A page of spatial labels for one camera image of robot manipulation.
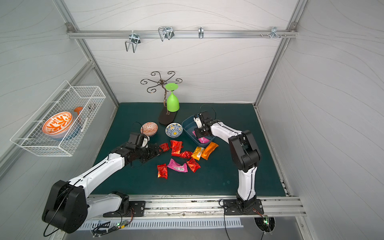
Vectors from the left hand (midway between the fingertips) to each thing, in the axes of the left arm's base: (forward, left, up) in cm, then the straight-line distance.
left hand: (159, 153), depth 84 cm
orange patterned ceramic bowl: (+22, +13, -6) cm, 26 cm away
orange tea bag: (+6, -29, -7) cm, 31 cm away
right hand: (+18, -22, -3) cm, 29 cm away
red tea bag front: (-8, -2, -6) cm, 10 cm away
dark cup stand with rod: (+35, +3, -9) cm, 36 cm away
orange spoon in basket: (+11, +39, +24) cm, 47 cm away
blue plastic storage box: (+25, -15, -7) cm, 30 cm away
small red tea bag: (+8, 0, -7) cm, 10 cm away
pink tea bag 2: (-5, -9, -5) cm, 12 cm away
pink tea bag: (+12, -25, -5) cm, 29 cm away
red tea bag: (+2, -15, -6) cm, 16 cm away
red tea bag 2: (-4, -20, -6) cm, 21 cm away
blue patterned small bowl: (+22, -4, -8) cm, 24 cm away
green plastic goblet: (+27, -6, +14) cm, 31 cm away
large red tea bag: (+7, -8, -6) cm, 13 cm away
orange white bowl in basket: (-1, +39, +27) cm, 48 cm away
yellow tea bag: (+2, -22, -4) cm, 22 cm away
